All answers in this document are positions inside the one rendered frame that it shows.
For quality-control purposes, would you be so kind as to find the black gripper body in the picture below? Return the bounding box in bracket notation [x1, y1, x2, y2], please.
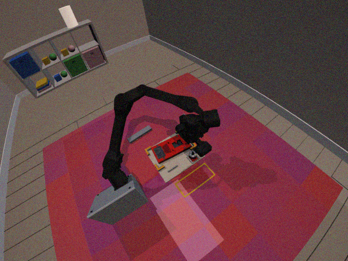
[175, 124, 212, 157]

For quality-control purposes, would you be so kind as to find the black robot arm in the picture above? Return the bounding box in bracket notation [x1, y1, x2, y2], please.
[102, 84, 220, 191]

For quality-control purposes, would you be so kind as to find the grey rectangular bar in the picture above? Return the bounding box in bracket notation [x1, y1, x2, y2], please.
[127, 125, 152, 144]

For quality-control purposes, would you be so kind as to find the black tyre with grey wheel rim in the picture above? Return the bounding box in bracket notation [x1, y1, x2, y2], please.
[189, 151, 197, 159]

